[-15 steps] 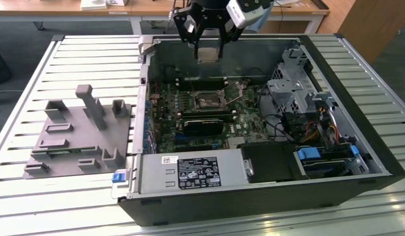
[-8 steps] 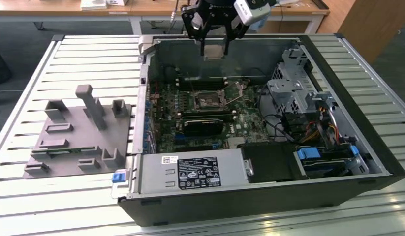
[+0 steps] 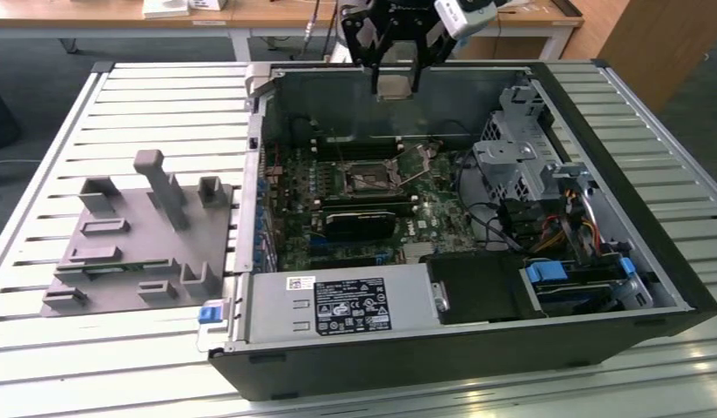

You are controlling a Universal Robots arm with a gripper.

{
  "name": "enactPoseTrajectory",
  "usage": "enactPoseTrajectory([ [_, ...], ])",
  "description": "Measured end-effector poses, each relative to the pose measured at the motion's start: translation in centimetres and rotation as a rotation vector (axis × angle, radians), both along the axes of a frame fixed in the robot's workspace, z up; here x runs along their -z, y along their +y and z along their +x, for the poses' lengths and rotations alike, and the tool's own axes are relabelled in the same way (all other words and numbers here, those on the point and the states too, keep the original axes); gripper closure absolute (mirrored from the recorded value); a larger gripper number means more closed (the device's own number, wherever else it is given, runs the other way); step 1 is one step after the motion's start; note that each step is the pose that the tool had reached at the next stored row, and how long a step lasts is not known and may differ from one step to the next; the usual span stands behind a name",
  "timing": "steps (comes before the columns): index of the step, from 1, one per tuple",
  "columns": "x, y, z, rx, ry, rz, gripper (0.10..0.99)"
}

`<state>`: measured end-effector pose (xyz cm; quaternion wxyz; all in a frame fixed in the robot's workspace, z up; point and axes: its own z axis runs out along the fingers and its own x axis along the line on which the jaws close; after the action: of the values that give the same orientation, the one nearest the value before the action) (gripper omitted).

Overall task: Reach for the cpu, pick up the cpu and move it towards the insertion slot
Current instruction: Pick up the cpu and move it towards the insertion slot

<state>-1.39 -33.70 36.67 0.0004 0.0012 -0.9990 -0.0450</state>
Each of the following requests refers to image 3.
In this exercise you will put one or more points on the black RAM slot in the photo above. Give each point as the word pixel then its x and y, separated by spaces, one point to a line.
pixel 358 148

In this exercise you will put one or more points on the grey power supply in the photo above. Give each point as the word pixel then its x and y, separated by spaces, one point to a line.
pixel 277 305

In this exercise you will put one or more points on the wooden cabinet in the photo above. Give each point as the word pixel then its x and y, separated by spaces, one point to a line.
pixel 655 48

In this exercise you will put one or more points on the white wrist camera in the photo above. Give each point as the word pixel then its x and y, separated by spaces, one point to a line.
pixel 462 19

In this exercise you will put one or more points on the black RAM stick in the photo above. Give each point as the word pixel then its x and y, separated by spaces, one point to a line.
pixel 370 201

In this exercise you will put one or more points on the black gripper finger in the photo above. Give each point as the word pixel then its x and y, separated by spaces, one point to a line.
pixel 358 39
pixel 435 39

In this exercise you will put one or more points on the metal drive cage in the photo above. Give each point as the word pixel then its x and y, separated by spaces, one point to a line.
pixel 504 152

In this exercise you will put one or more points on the CPU socket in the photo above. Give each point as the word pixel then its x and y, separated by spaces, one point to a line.
pixel 370 178

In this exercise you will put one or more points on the black PC case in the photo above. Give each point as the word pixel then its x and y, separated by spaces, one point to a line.
pixel 393 374

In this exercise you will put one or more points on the white box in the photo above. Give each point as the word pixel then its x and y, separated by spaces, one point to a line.
pixel 166 8

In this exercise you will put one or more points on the wooden desk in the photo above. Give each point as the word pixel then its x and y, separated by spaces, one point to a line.
pixel 102 19

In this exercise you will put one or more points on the green motherboard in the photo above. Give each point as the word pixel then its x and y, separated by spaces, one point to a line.
pixel 440 217

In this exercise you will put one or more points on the black graphics card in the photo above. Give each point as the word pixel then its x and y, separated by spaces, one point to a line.
pixel 358 226

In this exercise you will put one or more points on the blue disk carrier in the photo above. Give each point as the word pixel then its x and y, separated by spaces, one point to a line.
pixel 544 274

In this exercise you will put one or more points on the CPU with silver top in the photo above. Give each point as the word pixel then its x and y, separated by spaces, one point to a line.
pixel 395 89

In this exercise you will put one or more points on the black drive cover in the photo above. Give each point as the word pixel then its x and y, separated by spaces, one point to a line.
pixel 480 287

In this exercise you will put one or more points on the silver heat sink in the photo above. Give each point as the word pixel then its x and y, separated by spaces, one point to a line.
pixel 421 253

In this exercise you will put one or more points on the green RAM stick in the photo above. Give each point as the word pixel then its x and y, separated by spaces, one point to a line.
pixel 131 266

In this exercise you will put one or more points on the blue case latch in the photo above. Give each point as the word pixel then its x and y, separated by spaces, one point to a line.
pixel 211 313

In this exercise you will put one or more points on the blue plastic clip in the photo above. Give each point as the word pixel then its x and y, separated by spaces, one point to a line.
pixel 627 266

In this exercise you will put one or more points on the grey parts rack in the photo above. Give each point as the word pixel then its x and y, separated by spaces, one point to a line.
pixel 136 244

